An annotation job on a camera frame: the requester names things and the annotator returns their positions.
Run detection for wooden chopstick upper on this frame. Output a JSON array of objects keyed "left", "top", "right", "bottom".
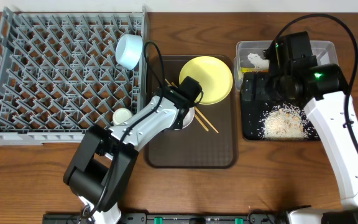
[{"left": 170, "top": 82, "right": 220, "bottom": 134}]

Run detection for dark brown serving tray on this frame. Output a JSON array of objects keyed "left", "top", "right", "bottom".
[{"left": 144, "top": 54, "right": 239, "bottom": 169}]

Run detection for white tissue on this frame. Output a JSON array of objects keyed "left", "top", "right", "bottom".
[{"left": 247, "top": 53, "right": 269, "bottom": 70}]

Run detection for clear plastic waste bin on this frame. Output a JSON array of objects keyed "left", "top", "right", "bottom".
[{"left": 234, "top": 40, "right": 339, "bottom": 91}]

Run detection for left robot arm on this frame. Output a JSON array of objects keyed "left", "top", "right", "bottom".
[{"left": 63, "top": 86, "right": 201, "bottom": 223}]

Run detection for yellow round plate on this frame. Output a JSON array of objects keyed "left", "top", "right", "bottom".
[{"left": 178, "top": 56, "right": 233, "bottom": 105}]

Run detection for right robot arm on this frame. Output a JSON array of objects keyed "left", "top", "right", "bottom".
[{"left": 267, "top": 64, "right": 358, "bottom": 224}]

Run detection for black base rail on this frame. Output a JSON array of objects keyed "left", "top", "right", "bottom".
[{"left": 42, "top": 212, "right": 286, "bottom": 224}]

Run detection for white pink shallow bowl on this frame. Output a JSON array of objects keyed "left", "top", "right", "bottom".
[{"left": 175, "top": 108, "right": 195, "bottom": 130}]

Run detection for grey plastic dishwasher rack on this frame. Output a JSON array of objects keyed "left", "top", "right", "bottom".
[{"left": 0, "top": 8, "right": 149, "bottom": 146}]

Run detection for black rectangular tray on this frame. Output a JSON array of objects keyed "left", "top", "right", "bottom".
[{"left": 240, "top": 72, "right": 319, "bottom": 141}]

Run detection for rice and food scraps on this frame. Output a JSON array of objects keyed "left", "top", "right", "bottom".
[{"left": 258, "top": 103, "right": 314, "bottom": 141}]

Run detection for pale green cup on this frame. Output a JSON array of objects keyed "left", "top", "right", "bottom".
[{"left": 112, "top": 108, "right": 133, "bottom": 126}]

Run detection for yellow orange snack wrapper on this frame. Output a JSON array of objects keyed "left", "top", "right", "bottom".
[{"left": 240, "top": 67, "right": 269, "bottom": 73}]

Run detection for wooden chopstick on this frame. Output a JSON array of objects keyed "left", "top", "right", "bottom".
[
  {"left": 165, "top": 79, "right": 209, "bottom": 132},
  {"left": 170, "top": 82, "right": 220, "bottom": 134}
]

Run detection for light blue bowl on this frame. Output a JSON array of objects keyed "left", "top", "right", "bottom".
[{"left": 115, "top": 34, "right": 143, "bottom": 70}]

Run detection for wooden chopstick lower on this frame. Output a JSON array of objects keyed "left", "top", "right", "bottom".
[{"left": 165, "top": 79, "right": 209, "bottom": 132}]

